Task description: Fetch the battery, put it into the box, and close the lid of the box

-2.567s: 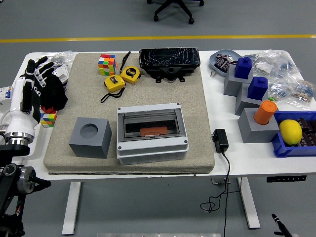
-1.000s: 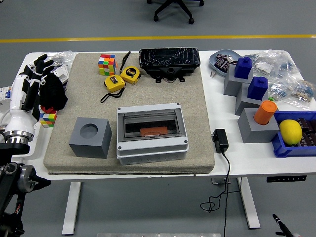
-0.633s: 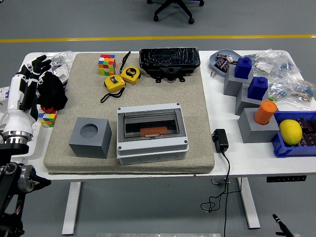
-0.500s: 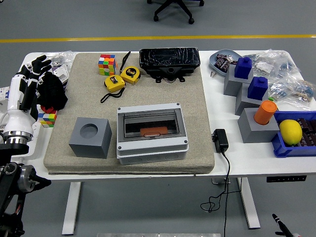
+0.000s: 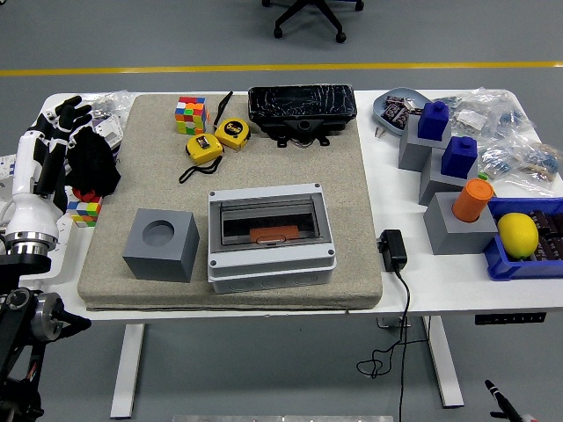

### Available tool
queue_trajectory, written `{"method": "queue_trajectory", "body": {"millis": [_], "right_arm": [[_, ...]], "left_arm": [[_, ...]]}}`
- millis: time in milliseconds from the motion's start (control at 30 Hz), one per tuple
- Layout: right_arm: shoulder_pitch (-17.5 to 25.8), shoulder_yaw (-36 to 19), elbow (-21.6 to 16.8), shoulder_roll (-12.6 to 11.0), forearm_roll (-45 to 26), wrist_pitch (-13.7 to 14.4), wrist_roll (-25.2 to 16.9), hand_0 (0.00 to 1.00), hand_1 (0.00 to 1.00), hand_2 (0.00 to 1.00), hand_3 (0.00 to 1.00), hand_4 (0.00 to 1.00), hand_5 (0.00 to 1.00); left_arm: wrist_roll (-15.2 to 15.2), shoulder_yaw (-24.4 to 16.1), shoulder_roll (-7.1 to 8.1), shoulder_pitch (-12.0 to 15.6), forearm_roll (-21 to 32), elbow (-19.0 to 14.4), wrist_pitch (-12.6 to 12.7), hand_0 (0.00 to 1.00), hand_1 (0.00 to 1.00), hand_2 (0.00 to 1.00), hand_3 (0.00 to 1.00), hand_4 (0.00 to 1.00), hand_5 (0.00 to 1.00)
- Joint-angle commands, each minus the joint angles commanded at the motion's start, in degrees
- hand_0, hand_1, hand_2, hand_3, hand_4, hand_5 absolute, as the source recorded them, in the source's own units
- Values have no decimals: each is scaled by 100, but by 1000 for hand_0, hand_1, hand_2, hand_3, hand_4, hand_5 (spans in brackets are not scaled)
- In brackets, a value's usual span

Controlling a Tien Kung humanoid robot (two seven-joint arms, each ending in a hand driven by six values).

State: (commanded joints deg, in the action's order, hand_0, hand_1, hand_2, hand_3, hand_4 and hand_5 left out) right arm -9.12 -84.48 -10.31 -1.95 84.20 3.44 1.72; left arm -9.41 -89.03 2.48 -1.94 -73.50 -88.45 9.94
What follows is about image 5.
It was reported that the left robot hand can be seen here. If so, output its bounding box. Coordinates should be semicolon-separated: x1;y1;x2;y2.
4;95;93;246

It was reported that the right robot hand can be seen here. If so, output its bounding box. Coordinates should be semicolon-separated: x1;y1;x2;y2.
483;379;536;422

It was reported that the orange cylinder battery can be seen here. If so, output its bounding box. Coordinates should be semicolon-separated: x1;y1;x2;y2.
451;178;495;223
249;225;300;244

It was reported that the grey junction box clear lid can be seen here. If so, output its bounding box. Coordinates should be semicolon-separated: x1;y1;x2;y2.
207;182;338;295

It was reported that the small colourful puzzle cube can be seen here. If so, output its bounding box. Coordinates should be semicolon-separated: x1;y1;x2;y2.
66;196;103;229

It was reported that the white circuit breaker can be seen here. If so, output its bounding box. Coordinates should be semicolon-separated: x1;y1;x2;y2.
0;153;19;194

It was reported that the white power strip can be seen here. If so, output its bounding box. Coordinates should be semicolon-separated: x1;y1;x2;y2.
19;210;77;282

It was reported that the white table leg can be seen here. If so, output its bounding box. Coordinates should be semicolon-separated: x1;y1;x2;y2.
421;315;465;409
109;324;146;419

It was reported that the black cloth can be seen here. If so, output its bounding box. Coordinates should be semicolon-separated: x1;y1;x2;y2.
64;129;122;197

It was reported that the black table control panel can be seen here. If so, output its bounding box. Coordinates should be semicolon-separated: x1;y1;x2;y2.
474;312;548;326

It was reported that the blue plastic bin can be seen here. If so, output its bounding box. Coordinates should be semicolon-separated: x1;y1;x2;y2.
482;196;563;281

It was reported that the grey block with round hole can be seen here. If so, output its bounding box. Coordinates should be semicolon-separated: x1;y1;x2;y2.
121;208;201;283
423;192;498;256

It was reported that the clear bag of parts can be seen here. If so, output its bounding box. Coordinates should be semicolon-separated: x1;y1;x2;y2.
478;131;551;182
78;90;135;131
518;142;563;197
439;86;529;149

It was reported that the yellow lemon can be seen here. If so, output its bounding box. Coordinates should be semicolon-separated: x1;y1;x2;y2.
497;212;540;259

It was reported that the dark components pile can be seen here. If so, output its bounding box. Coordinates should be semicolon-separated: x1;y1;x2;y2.
527;209;563;264

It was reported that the large colourful puzzle cube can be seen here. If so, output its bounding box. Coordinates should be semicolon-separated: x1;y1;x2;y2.
174;96;210;136

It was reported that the black power adapter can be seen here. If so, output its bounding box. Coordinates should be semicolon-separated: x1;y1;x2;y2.
377;229;409;273

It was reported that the yellow tape measure round label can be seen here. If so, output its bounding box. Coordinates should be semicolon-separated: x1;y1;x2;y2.
213;117;252;153

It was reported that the grey block holder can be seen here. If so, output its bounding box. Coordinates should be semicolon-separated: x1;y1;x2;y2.
418;147;479;207
398;113;453;172

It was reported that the blue block with knob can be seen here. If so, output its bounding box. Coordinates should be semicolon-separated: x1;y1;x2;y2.
441;135;479;180
417;100;450;142

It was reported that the grey-brown mat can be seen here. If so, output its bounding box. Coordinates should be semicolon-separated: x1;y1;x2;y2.
77;93;384;312

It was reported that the black film-wrapped device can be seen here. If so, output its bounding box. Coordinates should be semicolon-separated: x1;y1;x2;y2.
247;84;357;149

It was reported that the dark patterned component packet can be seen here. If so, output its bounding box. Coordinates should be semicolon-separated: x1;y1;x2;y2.
381;104;411;131

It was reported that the blue-grey dish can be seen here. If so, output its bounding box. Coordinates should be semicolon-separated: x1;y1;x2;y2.
372;87;435;138

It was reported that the black office chair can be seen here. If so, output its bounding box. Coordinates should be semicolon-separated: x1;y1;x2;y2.
262;0;365;44

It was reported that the white switch panel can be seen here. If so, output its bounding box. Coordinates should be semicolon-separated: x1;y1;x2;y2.
90;113;124;153

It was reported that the black adapter cord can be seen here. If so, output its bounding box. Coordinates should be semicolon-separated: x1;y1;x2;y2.
355;266;435;422

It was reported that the yellow tape measure black strap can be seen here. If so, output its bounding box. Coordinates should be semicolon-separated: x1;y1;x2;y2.
179;133;225;185

